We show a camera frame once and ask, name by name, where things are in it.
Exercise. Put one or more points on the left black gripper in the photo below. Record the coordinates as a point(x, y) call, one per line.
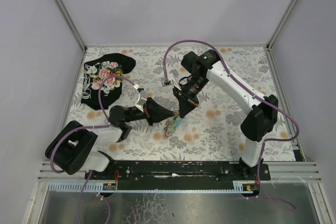
point(149, 111)

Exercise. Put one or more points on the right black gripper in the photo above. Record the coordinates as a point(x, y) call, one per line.
point(186, 96)

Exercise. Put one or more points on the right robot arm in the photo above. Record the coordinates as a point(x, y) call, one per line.
point(260, 115)

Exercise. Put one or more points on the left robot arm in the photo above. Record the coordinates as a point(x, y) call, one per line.
point(71, 149)

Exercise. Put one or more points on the black floral cloth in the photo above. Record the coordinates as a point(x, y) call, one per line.
point(100, 86)

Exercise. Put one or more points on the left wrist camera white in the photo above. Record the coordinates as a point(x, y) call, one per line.
point(142, 98)

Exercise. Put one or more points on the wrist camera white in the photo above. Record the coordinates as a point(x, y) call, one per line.
point(170, 82)
point(142, 98)

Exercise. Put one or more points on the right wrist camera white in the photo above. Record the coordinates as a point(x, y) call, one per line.
point(170, 82)

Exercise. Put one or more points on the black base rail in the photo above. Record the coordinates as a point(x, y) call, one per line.
point(181, 174)

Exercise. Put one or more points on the white cable duct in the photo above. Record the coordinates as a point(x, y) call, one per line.
point(98, 187)

